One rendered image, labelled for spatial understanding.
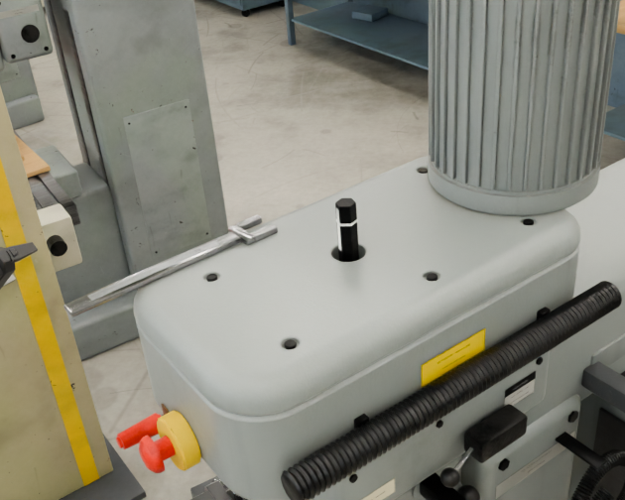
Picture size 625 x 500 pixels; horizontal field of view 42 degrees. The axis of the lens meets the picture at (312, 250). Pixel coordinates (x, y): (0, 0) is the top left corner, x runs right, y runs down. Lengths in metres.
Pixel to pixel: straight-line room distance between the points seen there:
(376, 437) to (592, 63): 0.43
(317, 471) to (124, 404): 2.90
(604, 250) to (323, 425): 0.51
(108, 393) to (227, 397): 2.98
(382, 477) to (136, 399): 2.79
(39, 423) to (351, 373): 2.35
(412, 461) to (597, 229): 0.44
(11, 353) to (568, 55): 2.29
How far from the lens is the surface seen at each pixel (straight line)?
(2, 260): 1.63
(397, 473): 0.93
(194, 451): 0.86
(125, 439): 0.97
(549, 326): 0.92
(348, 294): 0.82
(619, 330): 1.17
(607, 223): 1.20
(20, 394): 2.96
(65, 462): 3.21
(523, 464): 1.13
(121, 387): 3.73
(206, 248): 0.90
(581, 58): 0.89
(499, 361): 0.88
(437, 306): 0.82
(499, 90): 0.88
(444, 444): 0.96
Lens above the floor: 2.37
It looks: 33 degrees down
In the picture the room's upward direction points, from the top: 5 degrees counter-clockwise
